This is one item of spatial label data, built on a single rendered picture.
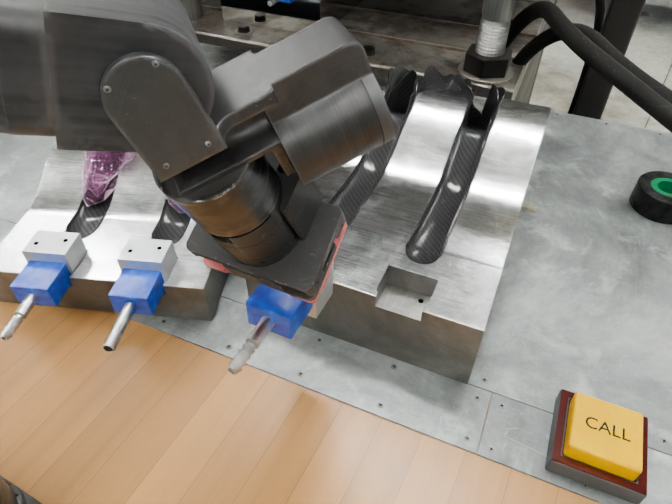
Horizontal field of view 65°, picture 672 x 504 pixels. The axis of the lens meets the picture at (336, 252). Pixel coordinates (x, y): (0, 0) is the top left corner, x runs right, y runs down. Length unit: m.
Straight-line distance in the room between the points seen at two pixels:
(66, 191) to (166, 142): 0.52
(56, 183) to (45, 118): 0.53
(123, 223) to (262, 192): 0.42
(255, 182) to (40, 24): 0.12
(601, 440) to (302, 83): 0.41
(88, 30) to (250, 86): 0.08
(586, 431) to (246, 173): 0.39
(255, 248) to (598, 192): 0.64
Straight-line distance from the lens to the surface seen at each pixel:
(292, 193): 0.33
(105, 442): 0.58
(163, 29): 0.24
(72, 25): 0.24
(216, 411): 0.57
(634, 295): 0.74
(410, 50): 1.29
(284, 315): 0.43
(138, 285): 0.60
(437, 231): 0.61
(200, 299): 0.61
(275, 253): 0.36
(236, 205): 0.29
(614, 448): 0.55
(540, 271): 0.72
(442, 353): 0.55
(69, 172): 0.78
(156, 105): 0.24
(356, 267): 0.55
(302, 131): 0.28
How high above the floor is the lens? 1.28
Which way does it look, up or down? 44 degrees down
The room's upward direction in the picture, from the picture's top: straight up
